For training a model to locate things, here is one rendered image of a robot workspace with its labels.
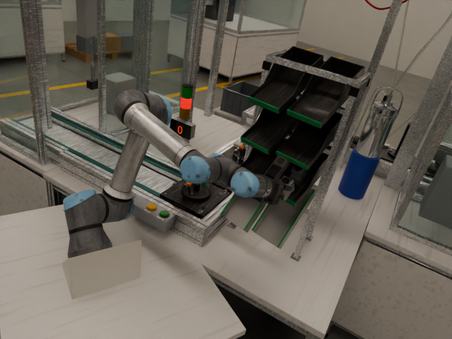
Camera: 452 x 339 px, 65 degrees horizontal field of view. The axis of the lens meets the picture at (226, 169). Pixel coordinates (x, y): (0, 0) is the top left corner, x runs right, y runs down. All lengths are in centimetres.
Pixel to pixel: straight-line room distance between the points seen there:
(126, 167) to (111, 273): 38
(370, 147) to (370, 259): 60
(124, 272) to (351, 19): 1154
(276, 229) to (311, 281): 27
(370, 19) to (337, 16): 100
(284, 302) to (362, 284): 82
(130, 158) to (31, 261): 53
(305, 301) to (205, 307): 39
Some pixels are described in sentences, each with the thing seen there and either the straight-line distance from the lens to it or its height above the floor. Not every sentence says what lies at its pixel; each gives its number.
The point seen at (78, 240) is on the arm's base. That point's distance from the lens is 135.
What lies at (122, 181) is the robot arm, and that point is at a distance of 140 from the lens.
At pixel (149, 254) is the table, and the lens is 152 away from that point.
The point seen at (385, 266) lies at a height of 71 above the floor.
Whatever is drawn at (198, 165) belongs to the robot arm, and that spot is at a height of 144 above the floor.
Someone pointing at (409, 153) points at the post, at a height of 111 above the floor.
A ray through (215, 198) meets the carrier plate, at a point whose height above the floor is 97.
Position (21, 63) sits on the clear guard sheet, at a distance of 196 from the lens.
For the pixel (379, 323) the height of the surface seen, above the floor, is 33.
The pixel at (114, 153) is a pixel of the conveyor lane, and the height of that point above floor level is 92.
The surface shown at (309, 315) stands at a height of 86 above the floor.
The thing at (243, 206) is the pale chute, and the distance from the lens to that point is 152.
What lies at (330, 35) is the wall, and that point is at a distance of 1259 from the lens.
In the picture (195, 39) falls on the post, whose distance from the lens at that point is 164.
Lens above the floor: 193
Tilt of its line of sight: 30 degrees down
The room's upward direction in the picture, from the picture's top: 11 degrees clockwise
